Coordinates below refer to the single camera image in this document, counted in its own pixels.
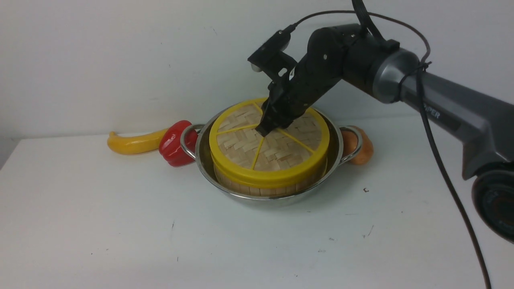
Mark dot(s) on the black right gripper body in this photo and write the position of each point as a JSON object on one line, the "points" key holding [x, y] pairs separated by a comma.
{"points": [[315, 74]]}

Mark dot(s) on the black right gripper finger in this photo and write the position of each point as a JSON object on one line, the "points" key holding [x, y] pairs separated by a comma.
{"points": [[268, 123]]}

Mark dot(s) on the bamboo steamer lid yellow rim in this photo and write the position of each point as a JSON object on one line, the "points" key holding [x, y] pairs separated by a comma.
{"points": [[280, 158]]}

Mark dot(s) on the bamboo steamer basket yellow rim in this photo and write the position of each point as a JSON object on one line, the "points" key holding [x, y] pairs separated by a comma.
{"points": [[282, 190]]}

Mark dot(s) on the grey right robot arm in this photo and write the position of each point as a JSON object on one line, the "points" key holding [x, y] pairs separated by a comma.
{"points": [[383, 70]]}

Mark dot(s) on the stainless steel pot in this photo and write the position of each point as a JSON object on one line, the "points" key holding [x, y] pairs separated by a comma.
{"points": [[194, 141]]}

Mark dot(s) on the orange toy potato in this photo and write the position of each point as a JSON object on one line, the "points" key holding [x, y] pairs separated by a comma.
{"points": [[350, 143]]}

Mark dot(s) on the red toy bell pepper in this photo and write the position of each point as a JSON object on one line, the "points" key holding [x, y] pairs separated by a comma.
{"points": [[170, 147]]}

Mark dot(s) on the yellow toy banana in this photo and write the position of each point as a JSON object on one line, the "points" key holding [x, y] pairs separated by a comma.
{"points": [[135, 144]]}

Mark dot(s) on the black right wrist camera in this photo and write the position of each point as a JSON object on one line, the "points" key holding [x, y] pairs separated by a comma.
{"points": [[270, 58]]}

